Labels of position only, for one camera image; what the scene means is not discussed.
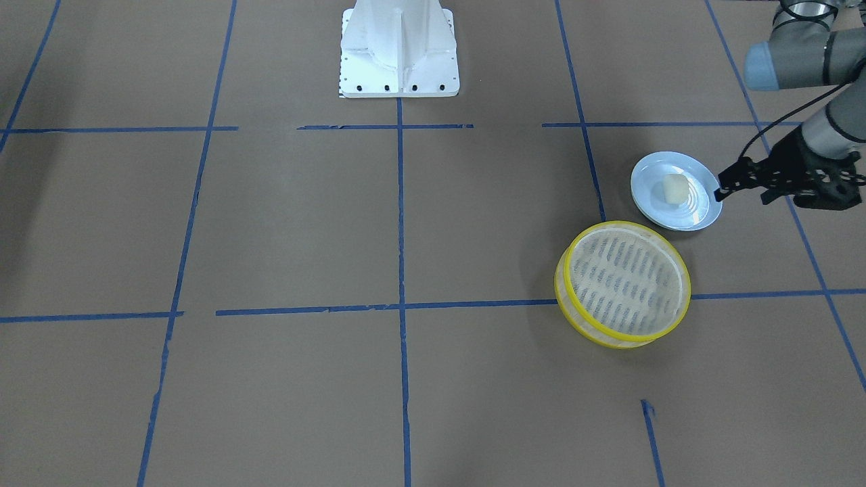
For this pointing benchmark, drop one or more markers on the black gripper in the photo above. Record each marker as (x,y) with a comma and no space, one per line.
(796,157)

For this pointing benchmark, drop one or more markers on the white steamed bun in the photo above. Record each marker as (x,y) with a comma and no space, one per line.
(676,189)

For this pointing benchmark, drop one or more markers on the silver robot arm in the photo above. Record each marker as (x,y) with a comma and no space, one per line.
(804,50)

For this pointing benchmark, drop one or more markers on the yellow rimmed bamboo steamer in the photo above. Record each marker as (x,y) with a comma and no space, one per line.
(595,325)

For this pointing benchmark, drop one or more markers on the light blue plate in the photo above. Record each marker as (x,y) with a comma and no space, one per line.
(700,211)

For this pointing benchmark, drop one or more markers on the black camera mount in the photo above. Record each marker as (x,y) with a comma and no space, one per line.
(834,199)

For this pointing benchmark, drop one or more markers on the white camera post base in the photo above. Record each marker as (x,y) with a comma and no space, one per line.
(391,49)

